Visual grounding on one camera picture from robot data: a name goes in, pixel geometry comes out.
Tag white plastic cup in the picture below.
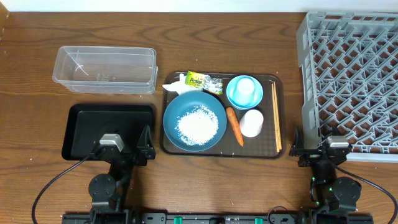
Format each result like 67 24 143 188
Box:
239 110 264 138

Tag dark blue plate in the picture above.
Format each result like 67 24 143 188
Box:
163 91 227 152

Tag pile of white rice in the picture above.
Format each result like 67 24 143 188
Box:
175 105 219 146

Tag light blue small bowl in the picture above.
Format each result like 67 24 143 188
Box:
226 75 264 110

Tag light blue cup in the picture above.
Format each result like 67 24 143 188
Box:
233 78 255 106

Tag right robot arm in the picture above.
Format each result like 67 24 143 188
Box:
289 127 361 223

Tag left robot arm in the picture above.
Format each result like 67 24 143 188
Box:
87 125 155 224

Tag grey dishwasher rack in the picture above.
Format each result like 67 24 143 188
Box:
296 12 397 163

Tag right wooden chopstick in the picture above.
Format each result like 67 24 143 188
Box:
273 82 282 152

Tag wooden chopstick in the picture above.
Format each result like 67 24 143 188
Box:
273 82 282 152
271 82 278 151

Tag black plastic tray bin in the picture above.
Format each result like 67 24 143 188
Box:
62 104 154 161

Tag left wooden chopstick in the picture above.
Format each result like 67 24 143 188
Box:
271 82 278 151

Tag crumpled white tissue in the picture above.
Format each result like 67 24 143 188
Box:
162 73 203 95

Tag orange carrot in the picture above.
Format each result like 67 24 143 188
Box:
226 107 244 146

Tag clear plastic bin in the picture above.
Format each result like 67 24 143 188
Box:
52 46 158 95

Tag yellow green snack wrapper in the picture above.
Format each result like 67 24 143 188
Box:
185 71 223 95

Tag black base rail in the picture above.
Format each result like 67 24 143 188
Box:
61 212 374 224

